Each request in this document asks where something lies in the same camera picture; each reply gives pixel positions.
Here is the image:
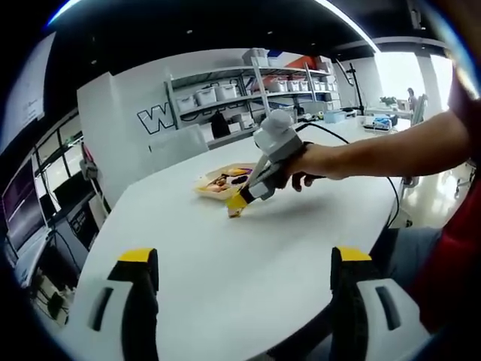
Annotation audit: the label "person's right hand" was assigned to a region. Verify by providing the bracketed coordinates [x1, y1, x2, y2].
[287, 141, 334, 193]

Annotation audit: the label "large screen on stand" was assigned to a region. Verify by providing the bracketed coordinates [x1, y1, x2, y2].
[2, 156, 49, 259]

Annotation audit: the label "person's red shirt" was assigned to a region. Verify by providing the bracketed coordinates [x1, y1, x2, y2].
[407, 63, 481, 335]

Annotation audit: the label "black bag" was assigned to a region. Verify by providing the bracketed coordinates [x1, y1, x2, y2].
[210, 111, 230, 139]

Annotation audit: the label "person's legs in jeans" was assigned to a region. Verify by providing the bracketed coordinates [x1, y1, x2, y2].
[375, 225, 443, 289]

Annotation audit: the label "row of white storage bins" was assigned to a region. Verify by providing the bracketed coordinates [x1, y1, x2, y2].
[175, 47, 339, 112]

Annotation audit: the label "hanging projection screen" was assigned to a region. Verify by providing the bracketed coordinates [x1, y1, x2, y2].
[6, 31, 58, 151]

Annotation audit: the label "light blue box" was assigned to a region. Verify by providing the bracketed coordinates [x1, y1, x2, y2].
[322, 110, 347, 124]

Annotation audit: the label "grey counter desk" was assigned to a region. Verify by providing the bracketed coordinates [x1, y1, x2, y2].
[56, 193, 112, 251]

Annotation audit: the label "grey metal shelving rack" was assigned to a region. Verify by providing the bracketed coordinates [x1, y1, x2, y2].
[164, 47, 341, 146]

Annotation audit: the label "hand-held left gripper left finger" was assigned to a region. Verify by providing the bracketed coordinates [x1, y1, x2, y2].
[63, 247, 161, 361]

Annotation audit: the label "black computer monitor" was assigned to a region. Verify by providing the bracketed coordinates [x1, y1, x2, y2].
[53, 175, 93, 206]
[38, 192, 56, 218]

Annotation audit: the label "linear ceiling light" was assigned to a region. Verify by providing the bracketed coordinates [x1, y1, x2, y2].
[311, 0, 380, 53]

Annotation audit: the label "black camera stand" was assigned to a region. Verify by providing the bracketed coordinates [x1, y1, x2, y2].
[334, 59, 368, 117]

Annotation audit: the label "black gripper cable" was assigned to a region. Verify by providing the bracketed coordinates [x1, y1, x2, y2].
[295, 122, 401, 229]

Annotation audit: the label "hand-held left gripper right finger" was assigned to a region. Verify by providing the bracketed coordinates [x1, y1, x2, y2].
[327, 245, 429, 361]

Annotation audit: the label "pile of mixed food packets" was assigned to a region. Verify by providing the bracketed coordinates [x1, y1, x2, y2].
[204, 165, 259, 193]

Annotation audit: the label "cream paper food container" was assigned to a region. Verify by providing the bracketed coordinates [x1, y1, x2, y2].
[193, 160, 260, 202]

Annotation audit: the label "frosted white panel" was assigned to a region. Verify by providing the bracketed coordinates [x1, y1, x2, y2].
[148, 123, 210, 153]

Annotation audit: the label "hanging grey pink bag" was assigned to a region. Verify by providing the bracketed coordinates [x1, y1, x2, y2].
[79, 142, 99, 181]

